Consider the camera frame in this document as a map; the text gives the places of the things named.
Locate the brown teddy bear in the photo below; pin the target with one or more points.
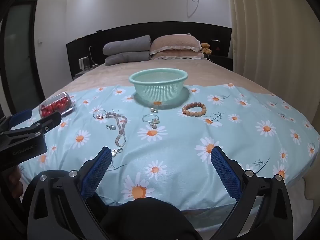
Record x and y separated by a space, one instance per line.
206 48

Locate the pearl drop earring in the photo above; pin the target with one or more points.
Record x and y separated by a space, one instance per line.
152 109

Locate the black headboard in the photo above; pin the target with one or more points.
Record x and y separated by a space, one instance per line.
125 32

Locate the grey pillow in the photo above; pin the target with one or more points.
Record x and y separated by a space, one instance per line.
127 45
127 58

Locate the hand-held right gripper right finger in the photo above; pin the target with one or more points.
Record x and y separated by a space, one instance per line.
225 172

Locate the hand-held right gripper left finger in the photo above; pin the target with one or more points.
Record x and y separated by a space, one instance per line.
97 172

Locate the dark door with frosted glass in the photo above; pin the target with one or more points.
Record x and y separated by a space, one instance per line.
20 55

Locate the cream curtain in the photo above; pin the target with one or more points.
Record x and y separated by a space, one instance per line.
275 42

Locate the black nightstand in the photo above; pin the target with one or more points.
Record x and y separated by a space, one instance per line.
221 61

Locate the clear box of red beads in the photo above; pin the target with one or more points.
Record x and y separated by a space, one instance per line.
56 105

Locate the teal mesh basket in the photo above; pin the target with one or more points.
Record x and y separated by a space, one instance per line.
158 82

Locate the beige frilled pillow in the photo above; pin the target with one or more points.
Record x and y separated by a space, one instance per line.
175 42
177 55

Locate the daisy printed blue cloth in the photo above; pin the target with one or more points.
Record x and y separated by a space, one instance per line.
175 155

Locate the teal dish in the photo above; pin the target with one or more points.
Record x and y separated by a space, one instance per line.
186 96

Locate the white bedside appliance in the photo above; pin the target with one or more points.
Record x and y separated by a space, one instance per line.
84 63

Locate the person's left hand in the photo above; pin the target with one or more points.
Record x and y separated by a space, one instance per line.
13 180

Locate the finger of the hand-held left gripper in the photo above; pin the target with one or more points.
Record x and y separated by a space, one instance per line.
21 117
50 121

